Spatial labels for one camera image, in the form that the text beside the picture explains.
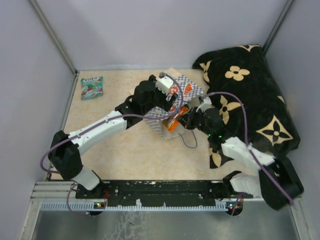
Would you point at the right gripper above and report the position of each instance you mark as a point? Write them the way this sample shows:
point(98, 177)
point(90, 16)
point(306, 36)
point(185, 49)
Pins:
point(187, 120)

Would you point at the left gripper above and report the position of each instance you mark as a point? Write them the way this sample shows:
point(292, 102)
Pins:
point(164, 103)

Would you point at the checkered paper bag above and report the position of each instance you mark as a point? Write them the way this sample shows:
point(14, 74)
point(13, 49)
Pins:
point(187, 91)

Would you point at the green mint candy bag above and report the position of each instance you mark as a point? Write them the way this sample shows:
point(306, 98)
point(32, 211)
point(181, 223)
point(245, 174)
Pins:
point(91, 88)

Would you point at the orange fruits candy bag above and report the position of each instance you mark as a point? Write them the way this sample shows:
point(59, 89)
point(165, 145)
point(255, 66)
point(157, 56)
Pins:
point(175, 118)

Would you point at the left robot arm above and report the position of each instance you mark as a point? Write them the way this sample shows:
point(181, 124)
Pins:
point(67, 148)

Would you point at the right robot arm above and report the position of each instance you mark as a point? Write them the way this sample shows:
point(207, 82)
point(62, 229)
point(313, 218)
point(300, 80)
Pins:
point(276, 180)

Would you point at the black floral pillow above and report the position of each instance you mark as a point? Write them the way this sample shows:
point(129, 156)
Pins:
point(245, 89)

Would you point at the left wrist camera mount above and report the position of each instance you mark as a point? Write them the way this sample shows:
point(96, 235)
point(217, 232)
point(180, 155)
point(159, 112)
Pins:
point(165, 82)

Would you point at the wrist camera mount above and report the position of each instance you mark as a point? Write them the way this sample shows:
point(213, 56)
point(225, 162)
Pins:
point(165, 82)
point(204, 104)

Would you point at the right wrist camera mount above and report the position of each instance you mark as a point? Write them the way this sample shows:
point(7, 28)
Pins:
point(204, 104)

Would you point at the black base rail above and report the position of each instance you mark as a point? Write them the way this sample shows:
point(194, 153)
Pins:
point(159, 193)

